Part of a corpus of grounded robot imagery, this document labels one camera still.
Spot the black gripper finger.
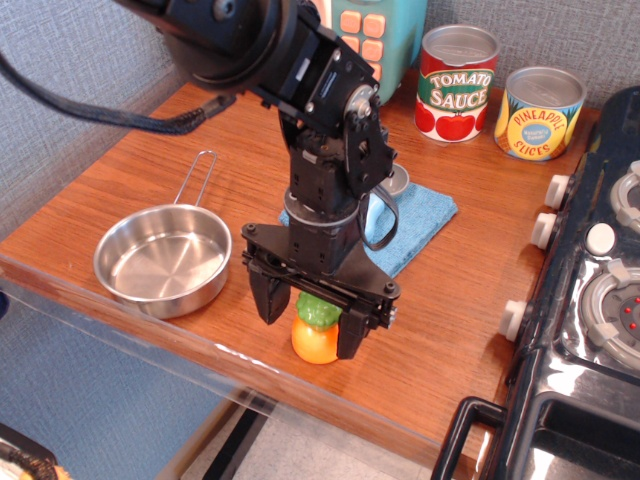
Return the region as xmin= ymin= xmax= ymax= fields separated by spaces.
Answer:
xmin=336 ymin=307 xmax=378 ymax=360
xmin=248 ymin=264 xmax=291 ymax=325

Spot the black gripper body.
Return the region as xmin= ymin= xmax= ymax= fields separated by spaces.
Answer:
xmin=241 ymin=199 xmax=400 ymax=329

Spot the orange toy carrot green top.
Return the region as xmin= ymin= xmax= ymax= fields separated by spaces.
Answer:
xmin=291 ymin=292 xmax=342 ymax=365

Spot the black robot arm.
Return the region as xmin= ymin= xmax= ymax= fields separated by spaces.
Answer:
xmin=127 ymin=1 xmax=400 ymax=359

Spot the teal toy microwave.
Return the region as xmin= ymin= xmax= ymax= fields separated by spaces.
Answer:
xmin=314 ymin=0 xmax=428 ymax=103

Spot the blue grey measuring scoop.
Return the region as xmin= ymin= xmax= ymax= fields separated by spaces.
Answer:
xmin=364 ymin=164 xmax=410 ymax=244

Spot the blue folded cloth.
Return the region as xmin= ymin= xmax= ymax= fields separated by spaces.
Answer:
xmin=278 ymin=182 xmax=459 ymax=280

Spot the stainless steel pan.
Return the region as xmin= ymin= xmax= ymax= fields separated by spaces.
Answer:
xmin=93 ymin=150 xmax=233 ymax=319

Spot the white stove knob near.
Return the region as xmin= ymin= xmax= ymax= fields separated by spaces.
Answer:
xmin=498 ymin=300 xmax=527 ymax=342

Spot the white stove knob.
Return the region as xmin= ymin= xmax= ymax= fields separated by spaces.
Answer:
xmin=544 ymin=175 xmax=571 ymax=210
xmin=498 ymin=300 xmax=527 ymax=342
xmin=530 ymin=213 xmax=557 ymax=250

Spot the clear acrylic table guard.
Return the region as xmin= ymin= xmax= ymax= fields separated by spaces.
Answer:
xmin=1 ymin=258 xmax=433 ymax=479

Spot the white stove knob middle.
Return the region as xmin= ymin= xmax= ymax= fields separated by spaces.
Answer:
xmin=530 ymin=213 xmax=557 ymax=250

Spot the tomato sauce can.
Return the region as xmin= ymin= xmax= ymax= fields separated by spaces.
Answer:
xmin=414 ymin=24 xmax=500 ymax=143

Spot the black toy stove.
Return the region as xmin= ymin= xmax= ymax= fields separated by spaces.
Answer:
xmin=432 ymin=87 xmax=639 ymax=479

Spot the white stove knob far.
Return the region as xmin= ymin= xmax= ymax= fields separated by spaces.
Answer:
xmin=544 ymin=175 xmax=571 ymax=210

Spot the pineapple slices can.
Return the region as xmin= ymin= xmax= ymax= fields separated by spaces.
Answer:
xmin=494 ymin=66 xmax=587 ymax=162

